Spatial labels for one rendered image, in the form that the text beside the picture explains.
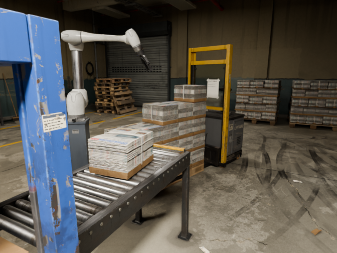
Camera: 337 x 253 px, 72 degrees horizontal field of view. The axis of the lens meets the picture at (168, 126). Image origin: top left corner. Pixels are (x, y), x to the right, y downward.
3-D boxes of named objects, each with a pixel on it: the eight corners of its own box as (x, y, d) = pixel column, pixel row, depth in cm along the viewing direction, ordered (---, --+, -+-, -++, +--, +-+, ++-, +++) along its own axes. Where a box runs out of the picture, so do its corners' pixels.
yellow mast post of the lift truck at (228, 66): (218, 161, 368) (224, 44, 330) (221, 160, 374) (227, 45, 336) (223, 163, 361) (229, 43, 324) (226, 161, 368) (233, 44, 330)
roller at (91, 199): (55, 189, 141) (54, 181, 140) (117, 209, 120) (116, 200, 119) (47, 193, 137) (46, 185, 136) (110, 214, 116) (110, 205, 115)
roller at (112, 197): (64, 184, 147) (63, 177, 146) (124, 203, 126) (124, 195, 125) (57, 188, 143) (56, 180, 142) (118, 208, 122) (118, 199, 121)
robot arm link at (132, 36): (141, 42, 221) (141, 42, 234) (133, 26, 216) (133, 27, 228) (131, 47, 222) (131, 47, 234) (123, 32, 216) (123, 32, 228)
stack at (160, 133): (107, 195, 284) (103, 128, 267) (173, 168, 366) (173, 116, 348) (125, 207, 258) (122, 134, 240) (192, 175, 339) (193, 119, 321)
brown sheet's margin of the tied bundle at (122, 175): (104, 164, 166) (103, 158, 165) (140, 170, 156) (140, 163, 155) (89, 172, 152) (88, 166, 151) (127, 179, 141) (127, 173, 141)
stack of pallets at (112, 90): (114, 108, 1026) (113, 78, 998) (133, 109, 990) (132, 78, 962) (94, 112, 907) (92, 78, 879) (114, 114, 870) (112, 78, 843)
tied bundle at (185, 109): (158, 118, 327) (158, 102, 322) (173, 116, 347) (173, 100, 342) (178, 122, 301) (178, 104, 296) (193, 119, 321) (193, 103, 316)
